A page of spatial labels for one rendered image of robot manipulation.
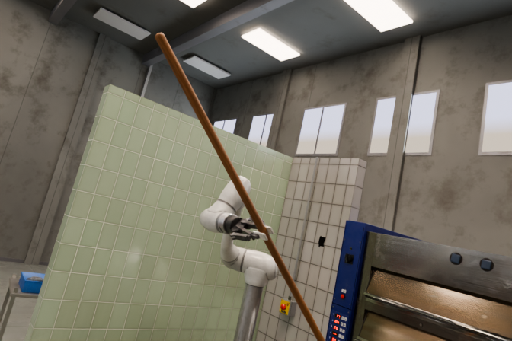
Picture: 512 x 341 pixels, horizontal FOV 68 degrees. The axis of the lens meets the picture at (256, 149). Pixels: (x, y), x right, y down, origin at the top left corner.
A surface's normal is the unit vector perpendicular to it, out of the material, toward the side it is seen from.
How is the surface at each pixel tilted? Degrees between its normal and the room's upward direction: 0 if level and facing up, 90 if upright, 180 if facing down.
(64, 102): 90
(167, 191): 90
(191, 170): 90
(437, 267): 90
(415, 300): 70
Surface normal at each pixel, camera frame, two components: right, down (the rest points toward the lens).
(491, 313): -0.62, -0.60
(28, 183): 0.62, -0.02
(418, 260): -0.74, -0.29
